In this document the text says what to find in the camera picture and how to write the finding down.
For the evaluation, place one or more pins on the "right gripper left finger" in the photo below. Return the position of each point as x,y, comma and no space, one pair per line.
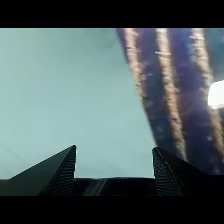
55,175

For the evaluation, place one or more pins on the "pale green garment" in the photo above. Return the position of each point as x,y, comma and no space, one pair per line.
66,100

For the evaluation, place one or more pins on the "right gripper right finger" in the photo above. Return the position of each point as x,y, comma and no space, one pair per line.
173,180

